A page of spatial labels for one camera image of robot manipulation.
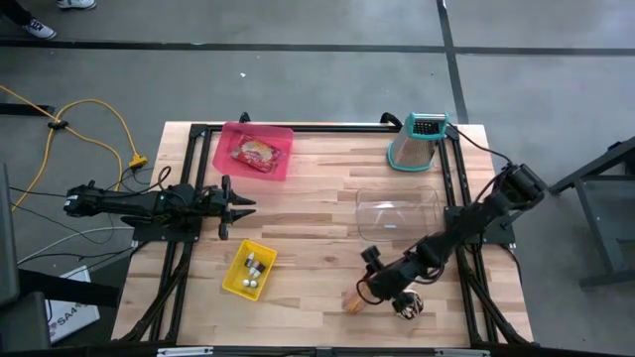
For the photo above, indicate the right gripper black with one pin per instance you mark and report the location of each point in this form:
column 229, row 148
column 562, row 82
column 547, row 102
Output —
column 384, row 282

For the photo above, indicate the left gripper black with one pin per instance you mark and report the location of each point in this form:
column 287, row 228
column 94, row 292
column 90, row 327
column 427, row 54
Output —
column 211, row 203

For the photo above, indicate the orange sprinkled bread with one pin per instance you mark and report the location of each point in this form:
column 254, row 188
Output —
column 351, row 302

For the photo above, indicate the black dropper bottle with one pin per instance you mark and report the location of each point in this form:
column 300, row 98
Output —
column 250, row 259

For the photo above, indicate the red snack packet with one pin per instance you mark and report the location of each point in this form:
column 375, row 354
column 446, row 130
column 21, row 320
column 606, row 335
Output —
column 255, row 154

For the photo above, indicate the amber dropper bottle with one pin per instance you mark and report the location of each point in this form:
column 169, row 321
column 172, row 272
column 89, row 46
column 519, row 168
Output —
column 258, row 271

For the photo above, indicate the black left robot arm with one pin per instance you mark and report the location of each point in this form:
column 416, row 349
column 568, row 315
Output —
column 124, row 203

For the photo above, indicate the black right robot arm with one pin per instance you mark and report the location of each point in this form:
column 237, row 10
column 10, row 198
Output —
column 461, row 230

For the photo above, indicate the pink plastic tray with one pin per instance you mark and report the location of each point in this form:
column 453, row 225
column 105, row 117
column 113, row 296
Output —
column 223, row 158

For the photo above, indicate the clear plastic container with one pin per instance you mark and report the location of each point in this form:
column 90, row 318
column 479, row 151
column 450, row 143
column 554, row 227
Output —
column 397, row 213

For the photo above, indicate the yellow plastic basket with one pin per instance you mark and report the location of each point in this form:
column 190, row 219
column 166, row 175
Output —
column 235, row 280

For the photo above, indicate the black flat bar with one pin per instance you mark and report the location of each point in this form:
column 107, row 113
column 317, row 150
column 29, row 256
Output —
column 69, row 290

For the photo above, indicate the white labelled box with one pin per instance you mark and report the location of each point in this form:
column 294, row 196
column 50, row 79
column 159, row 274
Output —
column 74, row 317

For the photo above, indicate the black metal stand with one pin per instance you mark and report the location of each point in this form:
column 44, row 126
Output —
column 600, row 198

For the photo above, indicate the black cabinet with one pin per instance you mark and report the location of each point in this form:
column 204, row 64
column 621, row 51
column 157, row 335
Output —
column 12, row 258

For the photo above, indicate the black floor bar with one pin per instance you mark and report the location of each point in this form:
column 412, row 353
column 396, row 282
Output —
column 25, row 109

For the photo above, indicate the person's shoe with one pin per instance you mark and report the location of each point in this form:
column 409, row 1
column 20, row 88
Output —
column 74, row 4
column 39, row 30

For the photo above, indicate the person's leg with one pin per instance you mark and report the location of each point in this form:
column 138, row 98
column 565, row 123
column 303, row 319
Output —
column 12, row 11

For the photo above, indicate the black aluminium table frame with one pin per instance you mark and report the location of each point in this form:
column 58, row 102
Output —
column 198, row 149

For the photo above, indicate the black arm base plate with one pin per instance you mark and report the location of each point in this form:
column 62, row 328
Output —
column 498, row 233
column 164, row 234

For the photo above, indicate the silver table bracket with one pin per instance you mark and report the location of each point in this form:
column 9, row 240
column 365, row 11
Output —
column 461, row 352
column 184, row 351

